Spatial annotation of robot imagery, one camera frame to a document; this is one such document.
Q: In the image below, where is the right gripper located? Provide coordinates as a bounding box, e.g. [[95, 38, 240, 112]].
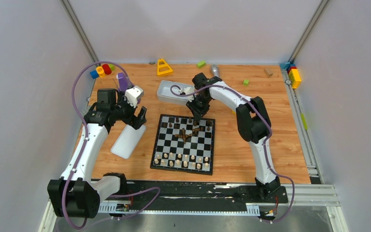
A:
[[186, 95, 211, 123]]

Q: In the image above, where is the black white chessboard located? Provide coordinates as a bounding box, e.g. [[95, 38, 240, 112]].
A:
[[150, 114, 215, 175]]

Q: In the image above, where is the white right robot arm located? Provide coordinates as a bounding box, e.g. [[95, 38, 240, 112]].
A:
[[180, 73, 281, 202]]

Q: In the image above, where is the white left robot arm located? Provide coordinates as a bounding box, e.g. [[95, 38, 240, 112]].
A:
[[47, 86, 147, 218]]

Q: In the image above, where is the white box lid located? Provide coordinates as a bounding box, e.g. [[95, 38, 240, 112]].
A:
[[110, 125, 146, 159]]

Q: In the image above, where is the white rectangular box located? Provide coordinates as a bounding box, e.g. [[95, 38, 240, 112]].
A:
[[157, 80, 194, 106]]

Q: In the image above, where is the silver microphone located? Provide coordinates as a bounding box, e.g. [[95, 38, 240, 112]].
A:
[[210, 64, 220, 77]]

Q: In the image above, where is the purple metronome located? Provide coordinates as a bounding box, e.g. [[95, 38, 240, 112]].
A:
[[116, 72, 134, 92]]

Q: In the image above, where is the yellow triangular toy block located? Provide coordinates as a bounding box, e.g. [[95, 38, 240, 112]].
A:
[[157, 58, 173, 76]]

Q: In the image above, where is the green block in corner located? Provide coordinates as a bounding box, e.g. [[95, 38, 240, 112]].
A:
[[108, 64, 115, 71]]

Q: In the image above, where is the red cylinder block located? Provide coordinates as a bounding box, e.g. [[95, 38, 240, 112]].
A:
[[102, 64, 112, 75]]

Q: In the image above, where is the yellow cylinder block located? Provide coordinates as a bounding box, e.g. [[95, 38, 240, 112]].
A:
[[96, 66, 106, 78]]

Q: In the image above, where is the blue toy block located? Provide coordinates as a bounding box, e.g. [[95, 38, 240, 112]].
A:
[[90, 70, 99, 79]]

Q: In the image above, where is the brown wooden block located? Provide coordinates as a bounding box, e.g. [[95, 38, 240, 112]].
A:
[[264, 68, 273, 77]]

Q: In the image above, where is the stacked coloured blocks right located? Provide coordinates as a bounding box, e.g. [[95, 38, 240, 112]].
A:
[[279, 62, 301, 89]]

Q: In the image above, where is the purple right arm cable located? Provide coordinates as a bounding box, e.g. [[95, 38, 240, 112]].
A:
[[170, 84, 296, 224]]

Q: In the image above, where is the green block near wall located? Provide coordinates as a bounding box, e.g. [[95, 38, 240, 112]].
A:
[[196, 60, 206, 69]]

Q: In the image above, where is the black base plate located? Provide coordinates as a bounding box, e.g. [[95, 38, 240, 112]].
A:
[[119, 180, 288, 212]]

